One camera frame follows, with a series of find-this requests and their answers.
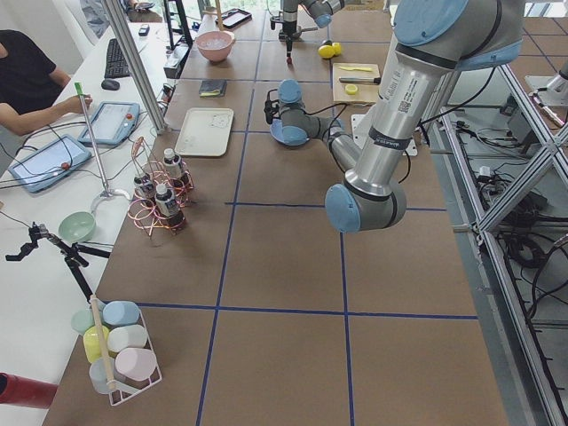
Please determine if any large yellow lemon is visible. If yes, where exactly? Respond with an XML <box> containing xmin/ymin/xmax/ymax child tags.
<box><xmin>318</xmin><ymin>44</ymin><xmax>336</xmax><ymax>59</ymax></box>

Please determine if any steel knife handle tube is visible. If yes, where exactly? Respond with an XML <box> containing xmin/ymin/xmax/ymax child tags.
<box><xmin>338</xmin><ymin>77</ymin><xmax>382</xmax><ymax>85</ymax></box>

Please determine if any small yellow lemon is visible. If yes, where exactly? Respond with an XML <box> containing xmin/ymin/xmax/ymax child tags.
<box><xmin>331</xmin><ymin>42</ymin><xmax>343</xmax><ymax>57</ymax></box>

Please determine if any pink pastel cup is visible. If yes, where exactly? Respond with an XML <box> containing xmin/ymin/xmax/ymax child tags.
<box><xmin>114</xmin><ymin>348</ymin><xmax>157</xmax><ymax>382</ymax></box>

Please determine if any red cylinder bottle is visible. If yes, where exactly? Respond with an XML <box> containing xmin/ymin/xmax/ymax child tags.
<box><xmin>1</xmin><ymin>373</ymin><xmax>59</xmax><ymax>409</ymax></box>

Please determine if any wooden cutting board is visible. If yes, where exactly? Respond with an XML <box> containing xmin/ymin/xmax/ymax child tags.
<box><xmin>332</xmin><ymin>63</ymin><xmax>381</xmax><ymax>104</ymax></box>

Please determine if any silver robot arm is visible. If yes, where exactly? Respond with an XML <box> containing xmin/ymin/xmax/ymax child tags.
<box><xmin>270</xmin><ymin>0</ymin><xmax>345</xmax><ymax>65</ymax></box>
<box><xmin>264</xmin><ymin>0</ymin><xmax>525</xmax><ymax>233</ymax></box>

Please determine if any grey folded cloth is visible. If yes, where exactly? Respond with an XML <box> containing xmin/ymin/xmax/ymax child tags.
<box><xmin>199</xmin><ymin>79</ymin><xmax>227</xmax><ymax>98</ymax></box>

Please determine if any aluminium frame post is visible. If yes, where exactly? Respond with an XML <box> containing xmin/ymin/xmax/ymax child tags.
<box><xmin>102</xmin><ymin>0</ymin><xmax>167</xmax><ymax>135</ymax></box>

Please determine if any cream bear serving tray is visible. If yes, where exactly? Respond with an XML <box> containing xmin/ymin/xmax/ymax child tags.
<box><xmin>174</xmin><ymin>107</ymin><xmax>234</xmax><ymax>157</ymax></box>

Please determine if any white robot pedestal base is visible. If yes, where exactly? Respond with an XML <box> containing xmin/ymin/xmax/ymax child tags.
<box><xmin>351</xmin><ymin>114</ymin><xmax>418</xmax><ymax>156</ymax></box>

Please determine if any blue plastic plate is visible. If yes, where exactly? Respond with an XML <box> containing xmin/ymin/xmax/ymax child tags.
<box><xmin>270</xmin><ymin>119</ymin><xmax>309</xmax><ymax>146</ymax></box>

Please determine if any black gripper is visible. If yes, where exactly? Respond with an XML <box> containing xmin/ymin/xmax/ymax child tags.
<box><xmin>264</xmin><ymin>89</ymin><xmax>280</xmax><ymax>125</ymax></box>
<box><xmin>270</xmin><ymin>12</ymin><xmax>298</xmax><ymax>60</ymax></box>

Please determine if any dark tea bottle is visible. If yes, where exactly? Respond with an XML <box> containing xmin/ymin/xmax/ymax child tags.
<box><xmin>163</xmin><ymin>148</ymin><xmax>185</xmax><ymax>187</ymax></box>
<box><xmin>155</xmin><ymin>183</ymin><xmax>185</xmax><ymax>229</ymax></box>
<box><xmin>134</xmin><ymin>171</ymin><xmax>155</xmax><ymax>208</ymax></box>

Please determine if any white wire cup rack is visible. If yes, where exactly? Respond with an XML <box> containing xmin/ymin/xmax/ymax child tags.
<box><xmin>83</xmin><ymin>296</ymin><xmax>162</xmax><ymax>406</ymax></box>

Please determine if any black camera tripod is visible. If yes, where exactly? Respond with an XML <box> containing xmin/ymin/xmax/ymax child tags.
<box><xmin>4</xmin><ymin>222</ymin><xmax>112</xmax><ymax>307</ymax></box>

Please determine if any white pastel cup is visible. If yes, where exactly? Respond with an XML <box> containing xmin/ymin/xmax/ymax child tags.
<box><xmin>107</xmin><ymin>324</ymin><xmax>148</xmax><ymax>353</ymax></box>

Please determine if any lemon half slice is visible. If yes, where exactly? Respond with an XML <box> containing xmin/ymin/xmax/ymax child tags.
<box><xmin>344</xmin><ymin>83</ymin><xmax>359</xmax><ymax>96</ymax></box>

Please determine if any black computer mouse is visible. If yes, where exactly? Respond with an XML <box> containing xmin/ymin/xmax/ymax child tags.
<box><xmin>100</xmin><ymin>79</ymin><xmax>121</xmax><ymax>91</ymax></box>

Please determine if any blue teach pendant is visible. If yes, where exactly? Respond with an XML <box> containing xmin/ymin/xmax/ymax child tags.
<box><xmin>8</xmin><ymin>134</ymin><xmax>91</xmax><ymax>193</ymax></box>
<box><xmin>89</xmin><ymin>101</ymin><xmax>140</xmax><ymax>147</ymax></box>

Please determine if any black keyboard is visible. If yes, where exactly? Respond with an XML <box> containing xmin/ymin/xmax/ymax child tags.
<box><xmin>104</xmin><ymin>38</ymin><xmax>130</xmax><ymax>79</ymax></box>

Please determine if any yellow plastic knife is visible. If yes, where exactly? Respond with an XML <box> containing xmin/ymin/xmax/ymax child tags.
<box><xmin>338</xmin><ymin>66</ymin><xmax>374</xmax><ymax>72</ymax></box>

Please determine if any steel ice scoop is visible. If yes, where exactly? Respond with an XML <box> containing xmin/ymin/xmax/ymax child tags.
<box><xmin>278</xmin><ymin>26</ymin><xmax>319</xmax><ymax>41</ymax></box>

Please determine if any blue teach pendant near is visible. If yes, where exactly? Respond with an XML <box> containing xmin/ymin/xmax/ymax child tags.
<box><xmin>8</xmin><ymin>134</ymin><xmax>91</xmax><ymax>193</ymax></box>

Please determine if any yellow pastel cup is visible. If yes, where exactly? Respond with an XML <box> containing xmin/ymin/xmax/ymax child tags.
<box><xmin>83</xmin><ymin>326</ymin><xmax>102</xmax><ymax>364</ymax></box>

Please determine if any blue pastel cup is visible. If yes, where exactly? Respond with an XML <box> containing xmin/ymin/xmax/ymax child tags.
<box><xmin>103</xmin><ymin>301</ymin><xmax>140</xmax><ymax>327</ymax></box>

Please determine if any blue teach pendant far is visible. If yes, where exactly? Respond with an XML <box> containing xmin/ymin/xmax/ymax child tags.
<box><xmin>89</xmin><ymin>101</ymin><xmax>140</xmax><ymax>147</ymax></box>

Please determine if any pink bowl of ice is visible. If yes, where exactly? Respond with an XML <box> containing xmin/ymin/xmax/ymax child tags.
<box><xmin>195</xmin><ymin>31</ymin><xmax>235</xmax><ymax>62</ymax></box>

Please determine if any copper wire bottle rack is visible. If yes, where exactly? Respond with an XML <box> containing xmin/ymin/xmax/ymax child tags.
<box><xmin>128</xmin><ymin>137</ymin><xmax>194</xmax><ymax>235</ymax></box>

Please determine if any seated person black shirt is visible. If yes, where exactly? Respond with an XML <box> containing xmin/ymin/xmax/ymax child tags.
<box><xmin>1</xmin><ymin>29</ymin><xmax>92</xmax><ymax>136</ymax></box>

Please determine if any mint green bowl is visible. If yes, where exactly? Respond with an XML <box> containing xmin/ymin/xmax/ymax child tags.
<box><xmin>58</xmin><ymin>211</ymin><xmax>97</xmax><ymax>243</ymax></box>

